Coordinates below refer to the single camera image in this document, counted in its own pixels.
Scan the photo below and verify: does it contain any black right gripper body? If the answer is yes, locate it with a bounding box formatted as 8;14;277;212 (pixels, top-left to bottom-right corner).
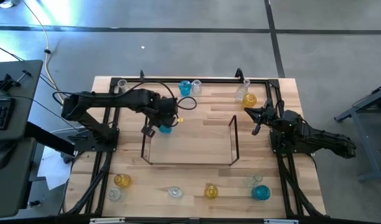
252;100;286;136

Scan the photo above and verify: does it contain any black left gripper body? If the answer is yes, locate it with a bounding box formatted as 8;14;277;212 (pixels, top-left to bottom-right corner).
141;96;181;138

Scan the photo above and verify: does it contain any ribbed yellow glass vase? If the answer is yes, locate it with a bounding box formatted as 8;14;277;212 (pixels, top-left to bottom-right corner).
242;93;258;109

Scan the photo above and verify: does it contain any conical clear glass vase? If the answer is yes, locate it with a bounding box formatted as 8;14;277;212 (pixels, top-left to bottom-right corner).
235;78;252;101

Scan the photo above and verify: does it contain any short blue glass vase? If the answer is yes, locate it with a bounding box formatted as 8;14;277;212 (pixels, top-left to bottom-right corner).
178;80;192;97

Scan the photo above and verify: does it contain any short clear glass vase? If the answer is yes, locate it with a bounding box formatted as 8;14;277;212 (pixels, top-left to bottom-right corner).
191;79;203;96

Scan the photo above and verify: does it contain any tall diamond-cut clear vase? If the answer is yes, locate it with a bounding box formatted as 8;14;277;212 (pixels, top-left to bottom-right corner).
116;78;129;93

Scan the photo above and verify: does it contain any twisted clear glass vase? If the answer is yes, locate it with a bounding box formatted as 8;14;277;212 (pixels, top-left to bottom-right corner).
245;174;264;189

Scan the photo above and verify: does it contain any round blue glass vase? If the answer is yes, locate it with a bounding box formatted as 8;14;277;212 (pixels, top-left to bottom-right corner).
250;184;271;201

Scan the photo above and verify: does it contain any ribbed clear glass jar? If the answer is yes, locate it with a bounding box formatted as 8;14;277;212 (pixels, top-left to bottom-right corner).
167;185;184;199

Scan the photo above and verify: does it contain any honeycomb yellow glass vase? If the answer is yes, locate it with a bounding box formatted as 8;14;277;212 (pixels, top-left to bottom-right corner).
113;173;133;189

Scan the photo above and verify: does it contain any wide yellow glass jar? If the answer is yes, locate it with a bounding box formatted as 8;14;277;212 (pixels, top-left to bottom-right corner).
204;184;219;200

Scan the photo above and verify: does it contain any round clear glass vase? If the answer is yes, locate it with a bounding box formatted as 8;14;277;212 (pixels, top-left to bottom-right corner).
107;186;123;202

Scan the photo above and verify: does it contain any white paper sheet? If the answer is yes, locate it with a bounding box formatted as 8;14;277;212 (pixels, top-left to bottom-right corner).
37;146;73;191

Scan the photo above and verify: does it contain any dark grey desk top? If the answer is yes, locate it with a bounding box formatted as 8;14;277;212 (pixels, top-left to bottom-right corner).
0;136;37;218
0;60;44;142

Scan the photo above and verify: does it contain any black desk clamp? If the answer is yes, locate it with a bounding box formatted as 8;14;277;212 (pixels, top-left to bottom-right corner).
0;70;32;93

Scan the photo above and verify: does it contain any black computer keyboard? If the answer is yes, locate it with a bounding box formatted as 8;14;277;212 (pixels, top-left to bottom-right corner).
0;98;16;131

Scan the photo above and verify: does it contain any black computer mouse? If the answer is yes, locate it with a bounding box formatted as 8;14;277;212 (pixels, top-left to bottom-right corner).
0;142;17;170

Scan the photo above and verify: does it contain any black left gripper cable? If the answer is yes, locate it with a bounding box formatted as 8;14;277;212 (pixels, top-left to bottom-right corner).
115;80;198;111

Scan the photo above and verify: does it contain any black aluminium table frame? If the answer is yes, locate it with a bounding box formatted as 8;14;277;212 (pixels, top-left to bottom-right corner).
58;76;327;218

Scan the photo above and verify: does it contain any grey metal table frame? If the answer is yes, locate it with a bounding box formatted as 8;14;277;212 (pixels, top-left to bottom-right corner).
333;80;381;183

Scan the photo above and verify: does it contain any white table edge bracket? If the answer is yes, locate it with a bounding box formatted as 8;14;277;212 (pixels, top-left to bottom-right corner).
89;217;126;224
263;218;299;224

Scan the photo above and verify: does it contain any yellow extension cable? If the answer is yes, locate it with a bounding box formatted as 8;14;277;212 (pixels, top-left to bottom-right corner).
21;0;65;103

